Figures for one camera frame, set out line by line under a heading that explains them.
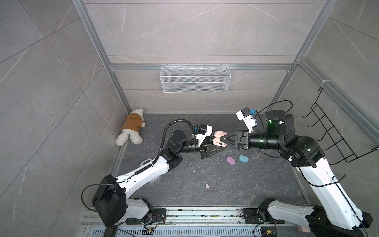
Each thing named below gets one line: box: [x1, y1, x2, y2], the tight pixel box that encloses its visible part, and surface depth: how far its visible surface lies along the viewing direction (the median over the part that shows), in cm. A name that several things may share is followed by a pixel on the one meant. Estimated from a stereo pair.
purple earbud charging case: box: [226, 156, 237, 166], surface depth 94 cm
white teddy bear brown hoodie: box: [115, 107, 147, 147], surface depth 105 cm
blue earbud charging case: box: [238, 155, 250, 163], surface depth 94 cm
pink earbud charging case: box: [212, 130, 228, 148], surface depth 59 cm
